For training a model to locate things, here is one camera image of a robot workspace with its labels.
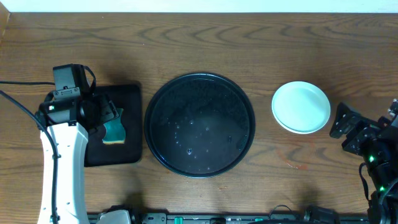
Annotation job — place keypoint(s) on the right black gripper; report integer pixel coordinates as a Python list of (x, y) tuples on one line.
[(365, 130)]

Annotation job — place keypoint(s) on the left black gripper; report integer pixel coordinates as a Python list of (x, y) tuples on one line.
[(106, 107)]

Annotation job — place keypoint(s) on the teal green sponge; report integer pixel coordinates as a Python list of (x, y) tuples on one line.
[(115, 132)]

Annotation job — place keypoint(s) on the light blue plate top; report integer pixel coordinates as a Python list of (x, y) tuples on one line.
[(300, 107)]

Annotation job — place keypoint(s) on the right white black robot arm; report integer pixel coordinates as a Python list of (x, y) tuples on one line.
[(376, 143)]

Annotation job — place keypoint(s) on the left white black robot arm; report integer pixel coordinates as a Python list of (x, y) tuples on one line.
[(64, 146)]

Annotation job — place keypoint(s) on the rectangular black tray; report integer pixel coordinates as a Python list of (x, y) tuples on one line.
[(127, 97)]

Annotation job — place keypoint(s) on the round black tray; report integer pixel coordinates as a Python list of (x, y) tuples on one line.
[(199, 125)]

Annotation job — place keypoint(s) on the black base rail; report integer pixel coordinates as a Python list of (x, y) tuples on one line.
[(279, 214)]

